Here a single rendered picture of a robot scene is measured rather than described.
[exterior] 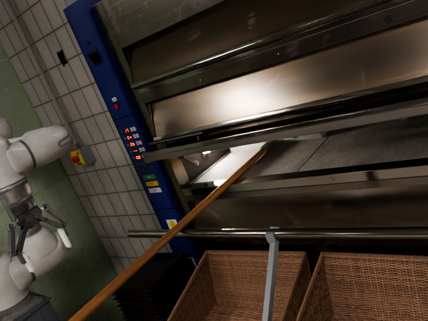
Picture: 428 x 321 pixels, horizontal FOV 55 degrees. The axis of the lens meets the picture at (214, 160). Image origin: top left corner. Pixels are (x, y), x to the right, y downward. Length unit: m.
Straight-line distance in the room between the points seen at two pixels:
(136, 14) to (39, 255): 1.14
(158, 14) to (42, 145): 0.71
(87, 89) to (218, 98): 0.78
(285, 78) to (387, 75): 0.35
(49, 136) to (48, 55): 1.01
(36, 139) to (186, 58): 0.66
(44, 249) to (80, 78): 0.85
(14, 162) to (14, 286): 0.81
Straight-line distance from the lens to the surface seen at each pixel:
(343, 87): 1.41
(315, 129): 1.34
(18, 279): 2.03
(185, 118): 1.78
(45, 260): 2.06
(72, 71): 2.23
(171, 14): 1.69
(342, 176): 1.55
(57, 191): 2.64
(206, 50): 1.61
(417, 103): 1.24
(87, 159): 2.35
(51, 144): 1.39
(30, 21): 2.39
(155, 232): 1.67
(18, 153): 1.35
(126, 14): 1.85
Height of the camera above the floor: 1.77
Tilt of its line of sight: 15 degrees down
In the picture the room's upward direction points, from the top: 22 degrees counter-clockwise
